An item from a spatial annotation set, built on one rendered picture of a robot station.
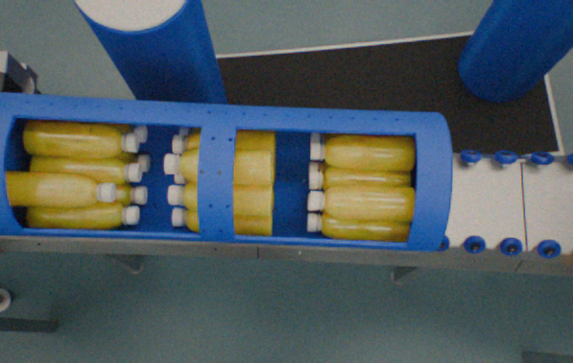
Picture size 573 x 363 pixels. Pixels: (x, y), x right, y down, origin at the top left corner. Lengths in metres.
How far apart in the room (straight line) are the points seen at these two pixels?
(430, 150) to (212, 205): 0.42
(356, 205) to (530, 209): 0.47
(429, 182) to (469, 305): 1.30
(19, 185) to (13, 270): 1.24
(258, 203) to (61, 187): 0.38
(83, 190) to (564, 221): 1.04
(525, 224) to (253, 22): 1.54
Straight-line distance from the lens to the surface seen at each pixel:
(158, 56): 1.61
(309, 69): 2.40
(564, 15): 1.96
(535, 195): 1.54
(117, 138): 1.29
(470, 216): 1.48
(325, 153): 1.25
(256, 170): 1.17
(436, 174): 1.16
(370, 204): 1.22
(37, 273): 2.51
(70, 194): 1.28
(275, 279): 2.33
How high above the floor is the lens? 2.32
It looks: 75 degrees down
